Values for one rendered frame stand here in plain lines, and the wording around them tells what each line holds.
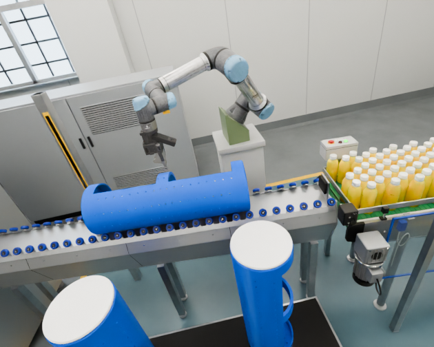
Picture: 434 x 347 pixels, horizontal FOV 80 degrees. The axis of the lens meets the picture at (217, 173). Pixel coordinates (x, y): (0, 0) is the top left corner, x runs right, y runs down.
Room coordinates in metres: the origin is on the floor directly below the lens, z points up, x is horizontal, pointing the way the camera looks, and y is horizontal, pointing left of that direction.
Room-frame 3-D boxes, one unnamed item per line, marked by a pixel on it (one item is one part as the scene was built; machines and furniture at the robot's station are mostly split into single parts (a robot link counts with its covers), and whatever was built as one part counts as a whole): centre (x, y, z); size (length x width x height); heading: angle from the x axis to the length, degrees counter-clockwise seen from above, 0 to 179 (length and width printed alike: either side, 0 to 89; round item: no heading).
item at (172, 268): (1.25, 0.46, 0.31); 0.06 x 0.06 x 0.63; 87
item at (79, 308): (0.64, 0.65, 1.03); 0.28 x 0.28 x 0.01
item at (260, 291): (0.78, -0.13, 0.59); 0.28 x 0.28 x 0.88
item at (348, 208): (0.92, -0.62, 0.95); 0.10 x 0.07 x 0.10; 177
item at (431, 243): (0.75, -0.95, 0.55); 0.04 x 0.04 x 1.10; 87
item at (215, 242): (1.18, 0.46, 0.79); 2.17 x 0.29 x 0.34; 87
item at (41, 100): (1.53, 0.89, 0.85); 0.06 x 0.06 x 1.70; 87
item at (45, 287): (1.30, 1.44, 0.31); 0.06 x 0.06 x 0.63; 87
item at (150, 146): (1.17, 0.28, 1.45); 0.09 x 0.08 x 0.12; 87
